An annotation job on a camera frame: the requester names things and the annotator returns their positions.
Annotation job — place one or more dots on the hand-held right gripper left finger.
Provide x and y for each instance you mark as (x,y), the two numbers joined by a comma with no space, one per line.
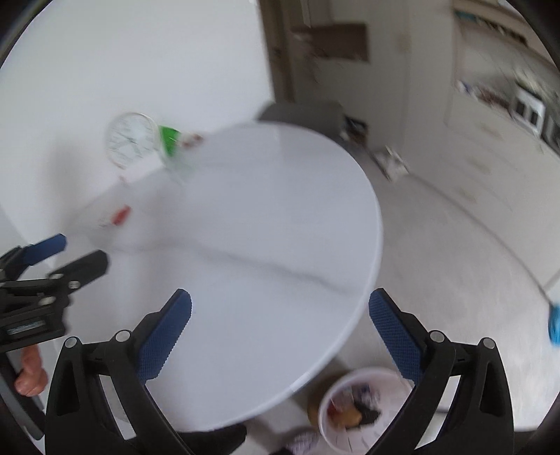
(164,337)

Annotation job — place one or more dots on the clear bag with red item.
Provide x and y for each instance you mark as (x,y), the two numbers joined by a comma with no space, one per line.
(119,215)

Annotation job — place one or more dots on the grey chair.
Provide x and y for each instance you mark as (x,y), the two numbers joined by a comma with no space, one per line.
(302,118)

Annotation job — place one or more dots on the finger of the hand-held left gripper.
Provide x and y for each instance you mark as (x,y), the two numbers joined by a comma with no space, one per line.
(83,267)
(46,247)

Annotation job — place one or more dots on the person's left hand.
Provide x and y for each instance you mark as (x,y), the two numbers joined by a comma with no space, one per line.
(30,372)

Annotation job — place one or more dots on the round white wall clock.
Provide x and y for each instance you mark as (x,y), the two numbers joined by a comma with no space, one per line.
(131,140)

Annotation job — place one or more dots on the green plastic cup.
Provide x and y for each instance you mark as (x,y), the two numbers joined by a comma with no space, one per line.
(168,144)

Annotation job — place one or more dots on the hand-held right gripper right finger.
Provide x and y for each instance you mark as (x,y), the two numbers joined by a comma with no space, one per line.
(396,334)

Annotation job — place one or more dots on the white countertop appliance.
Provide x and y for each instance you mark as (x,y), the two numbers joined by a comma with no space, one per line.
(529,107)

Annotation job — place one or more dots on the white plastic bin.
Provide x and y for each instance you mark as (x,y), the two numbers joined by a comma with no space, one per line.
(345,439)

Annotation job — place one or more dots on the white cloth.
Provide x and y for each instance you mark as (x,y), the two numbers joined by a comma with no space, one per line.
(306,444)

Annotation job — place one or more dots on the red and white packet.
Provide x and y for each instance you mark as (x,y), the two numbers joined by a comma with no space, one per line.
(192,139)

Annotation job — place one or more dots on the clutter on floor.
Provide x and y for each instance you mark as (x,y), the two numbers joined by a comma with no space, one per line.
(391,162)

